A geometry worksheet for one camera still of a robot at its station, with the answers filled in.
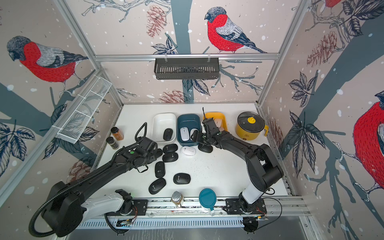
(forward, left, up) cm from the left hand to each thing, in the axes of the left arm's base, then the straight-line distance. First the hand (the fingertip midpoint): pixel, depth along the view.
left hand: (153, 153), depth 85 cm
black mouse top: (+7, -8, -6) cm, 12 cm away
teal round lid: (-23, -31, -1) cm, 38 cm away
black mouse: (+17, -5, -6) cm, 19 cm away
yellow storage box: (+34, -39, -6) cm, 52 cm away
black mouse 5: (-12, -17, -6) cm, 21 cm away
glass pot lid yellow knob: (+19, -60, +6) cm, 63 cm away
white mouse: (+18, -17, -6) cm, 25 cm away
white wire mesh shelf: (+12, +43, +15) cm, 47 cm away
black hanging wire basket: (+56, -18, +20) cm, 62 cm away
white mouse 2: (+18, -22, -6) cm, 29 cm away
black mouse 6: (+6, -31, -5) cm, 32 cm away
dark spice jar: (+7, +27, +2) cm, 28 cm away
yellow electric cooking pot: (+12, -58, -1) cm, 60 cm away
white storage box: (+24, -2, -6) cm, 25 cm away
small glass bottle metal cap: (-24, -16, +3) cm, 29 cm away
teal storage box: (+26, -18, -7) cm, 32 cm away
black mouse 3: (-8, -4, -5) cm, 11 cm away
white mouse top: (+5, -20, -6) cm, 21 cm away
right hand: (+11, -24, +2) cm, 27 cm away
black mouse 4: (-16, -3, -6) cm, 17 cm away
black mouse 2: (+1, -9, -6) cm, 11 cm away
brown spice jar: (+14, +27, -1) cm, 31 cm away
